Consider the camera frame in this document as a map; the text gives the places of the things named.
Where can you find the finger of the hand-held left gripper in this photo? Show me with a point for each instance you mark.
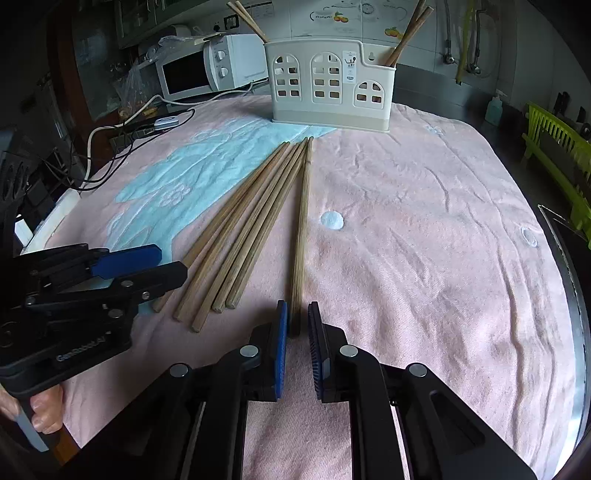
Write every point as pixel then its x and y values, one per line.
pixel 129 261
pixel 157 281

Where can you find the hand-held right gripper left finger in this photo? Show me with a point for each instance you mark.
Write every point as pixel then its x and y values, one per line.
pixel 280 350

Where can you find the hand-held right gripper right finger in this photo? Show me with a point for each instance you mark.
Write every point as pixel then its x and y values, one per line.
pixel 316 350

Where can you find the pile of wooden chopsticks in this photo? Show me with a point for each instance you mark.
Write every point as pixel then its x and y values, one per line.
pixel 265 207

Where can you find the cream plastic utensil holder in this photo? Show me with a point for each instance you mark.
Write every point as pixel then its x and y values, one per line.
pixel 332 117

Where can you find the person's left hand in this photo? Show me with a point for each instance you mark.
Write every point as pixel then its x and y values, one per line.
pixel 46 410

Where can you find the small white square device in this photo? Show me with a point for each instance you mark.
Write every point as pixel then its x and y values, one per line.
pixel 166 122

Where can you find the pink printed towel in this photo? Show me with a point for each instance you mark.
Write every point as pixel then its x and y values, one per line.
pixel 415 230

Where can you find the clear plastic bag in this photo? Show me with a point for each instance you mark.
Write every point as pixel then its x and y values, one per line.
pixel 138 87

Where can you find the white microwave oven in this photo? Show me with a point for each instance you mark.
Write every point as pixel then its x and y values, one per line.
pixel 240 60

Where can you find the dark kitchen sink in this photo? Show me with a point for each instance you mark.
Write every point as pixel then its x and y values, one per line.
pixel 579 258

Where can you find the clear soap dispenser bottle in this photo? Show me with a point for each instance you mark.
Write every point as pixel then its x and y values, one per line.
pixel 494 110

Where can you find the green plastic dish rack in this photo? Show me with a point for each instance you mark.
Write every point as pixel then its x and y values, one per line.
pixel 554 134

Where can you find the metal water pipe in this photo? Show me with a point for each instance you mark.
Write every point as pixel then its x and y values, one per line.
pixel 482 32

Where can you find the green wall cabinet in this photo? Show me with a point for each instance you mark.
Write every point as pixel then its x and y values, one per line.
pixel 138 18

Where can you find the black wall socket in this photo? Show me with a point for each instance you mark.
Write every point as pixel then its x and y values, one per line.
pixel 231 21

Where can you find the fruit teapot wall sticker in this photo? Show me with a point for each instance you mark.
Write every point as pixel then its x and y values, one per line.
pixel 364 11

